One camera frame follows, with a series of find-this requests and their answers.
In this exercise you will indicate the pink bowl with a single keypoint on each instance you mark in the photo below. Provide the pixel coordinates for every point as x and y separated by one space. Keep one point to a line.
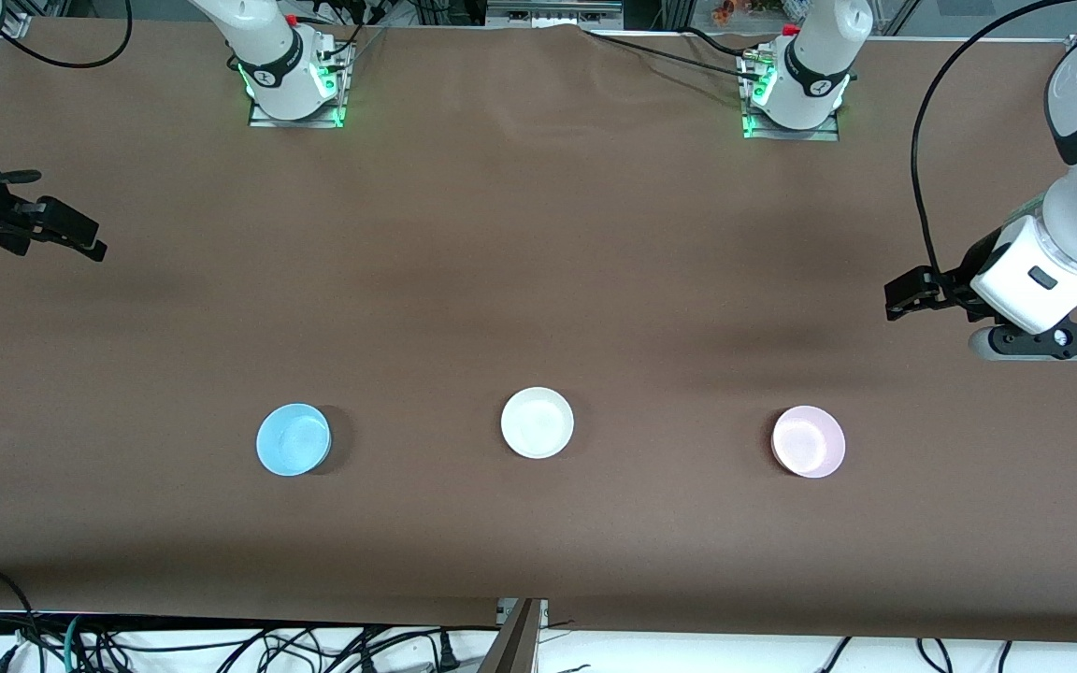
808 441

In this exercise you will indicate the light blue bowl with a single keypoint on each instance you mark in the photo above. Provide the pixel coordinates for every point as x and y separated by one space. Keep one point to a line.
293 440

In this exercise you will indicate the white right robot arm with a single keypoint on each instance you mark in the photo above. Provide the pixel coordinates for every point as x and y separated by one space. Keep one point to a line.
267 47

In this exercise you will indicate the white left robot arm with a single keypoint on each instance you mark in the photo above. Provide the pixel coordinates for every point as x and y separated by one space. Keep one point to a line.
819 56

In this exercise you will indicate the white bowl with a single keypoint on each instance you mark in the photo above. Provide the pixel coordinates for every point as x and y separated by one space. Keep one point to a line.
537 422

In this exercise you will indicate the brown table cover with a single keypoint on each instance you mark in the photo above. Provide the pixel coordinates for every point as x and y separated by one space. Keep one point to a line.
538 234

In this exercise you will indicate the aluminium profile bar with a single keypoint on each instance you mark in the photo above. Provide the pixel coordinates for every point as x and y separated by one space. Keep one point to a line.
515 645

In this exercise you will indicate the black power plug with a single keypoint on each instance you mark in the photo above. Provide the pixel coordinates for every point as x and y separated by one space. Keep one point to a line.
448 652

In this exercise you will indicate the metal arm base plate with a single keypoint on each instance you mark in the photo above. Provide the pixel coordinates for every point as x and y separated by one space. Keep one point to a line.
295 122
800 135

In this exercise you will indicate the silver aluminium frame rail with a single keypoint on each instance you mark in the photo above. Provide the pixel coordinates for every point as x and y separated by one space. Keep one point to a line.
552 11

